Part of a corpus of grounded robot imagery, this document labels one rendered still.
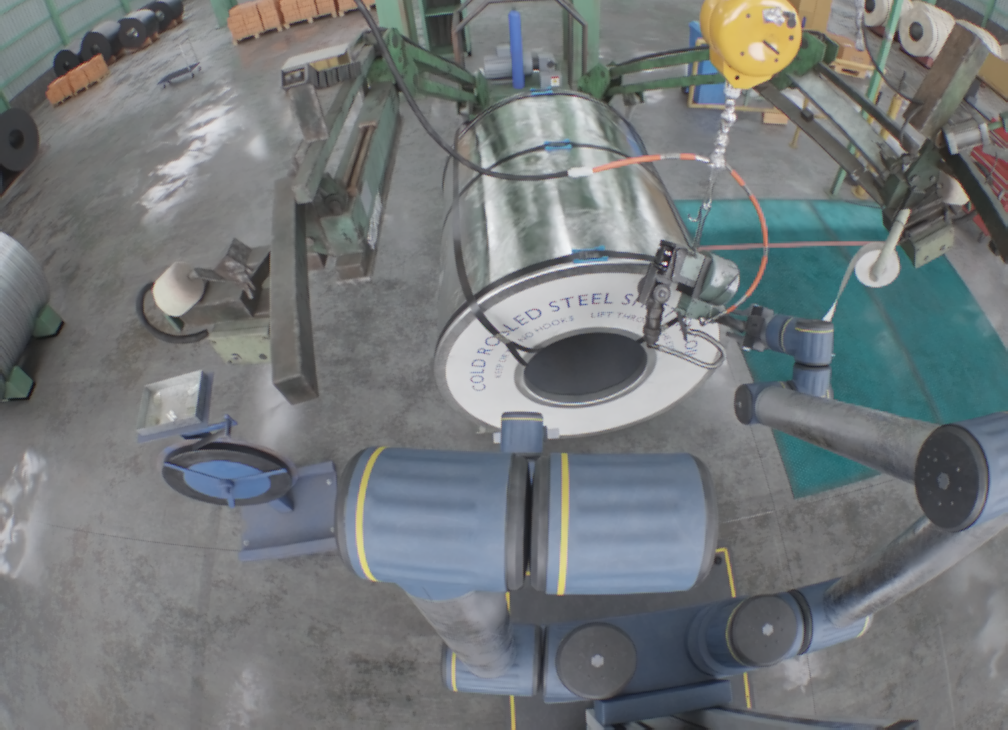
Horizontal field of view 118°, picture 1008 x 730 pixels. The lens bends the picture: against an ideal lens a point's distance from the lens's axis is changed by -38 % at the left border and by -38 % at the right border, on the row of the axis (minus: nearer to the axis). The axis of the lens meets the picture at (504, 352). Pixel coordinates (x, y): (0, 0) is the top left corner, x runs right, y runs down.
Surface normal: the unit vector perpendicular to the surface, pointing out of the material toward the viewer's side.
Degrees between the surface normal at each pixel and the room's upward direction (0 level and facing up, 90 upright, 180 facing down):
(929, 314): 0
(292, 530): 0
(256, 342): 89
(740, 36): 90
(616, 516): 13
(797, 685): 0
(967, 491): 84
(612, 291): 90
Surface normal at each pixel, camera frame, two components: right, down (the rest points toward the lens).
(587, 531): -0.09, -0.22
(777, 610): -0.01, -0.65
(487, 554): -0.09, 0.10
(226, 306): 0.06, 0.80
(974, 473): -1.00, 0.00
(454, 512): -0.07, -0.44
